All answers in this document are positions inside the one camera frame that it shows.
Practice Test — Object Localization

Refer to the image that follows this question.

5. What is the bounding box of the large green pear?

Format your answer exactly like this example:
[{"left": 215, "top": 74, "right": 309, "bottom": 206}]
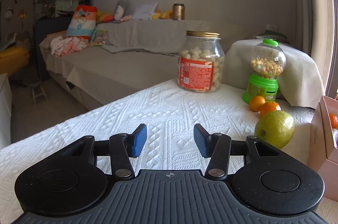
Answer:
[{"left": 254, "top": 111, "right": 295, "bottom": 149}]

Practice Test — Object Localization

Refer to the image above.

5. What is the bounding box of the orange mandarin front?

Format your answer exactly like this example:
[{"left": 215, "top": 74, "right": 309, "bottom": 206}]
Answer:
[{"left": 329, "top": 113, "right": 338, "bottom": 133}]

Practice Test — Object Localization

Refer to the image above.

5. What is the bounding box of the small orange kumquat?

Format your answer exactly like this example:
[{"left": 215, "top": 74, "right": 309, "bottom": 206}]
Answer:
[{"left": 249, "top": 95, "right": 266, "bottom": 112}]

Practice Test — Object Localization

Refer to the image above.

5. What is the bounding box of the glass jar red label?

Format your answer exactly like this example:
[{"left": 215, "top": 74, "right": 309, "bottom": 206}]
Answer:
[{"left": 177, "top": 31, "right": 225, "bottom": 93}]

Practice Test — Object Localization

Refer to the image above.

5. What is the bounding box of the green candy dispenser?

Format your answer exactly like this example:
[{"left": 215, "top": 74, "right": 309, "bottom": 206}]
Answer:
[{"left": 242, "top": 38, "right": 286, "bottom": 104}]

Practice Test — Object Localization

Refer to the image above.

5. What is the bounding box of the pink cardboard box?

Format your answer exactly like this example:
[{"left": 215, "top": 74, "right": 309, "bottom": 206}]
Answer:
[{"left": 307, "top": 94, "right": 338, "bottom": 174}]

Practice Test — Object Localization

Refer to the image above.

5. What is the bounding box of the colourful plush pillow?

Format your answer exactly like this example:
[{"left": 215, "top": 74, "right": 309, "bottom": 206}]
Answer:
[{"left": 66, "top": 5, "right": 97, "bottom": 41}]

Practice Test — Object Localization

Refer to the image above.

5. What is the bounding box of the gold metal tin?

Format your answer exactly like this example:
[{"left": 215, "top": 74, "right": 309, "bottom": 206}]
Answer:
[{"left": 172, "top": 3, "right": 185, "bottom": 20}]

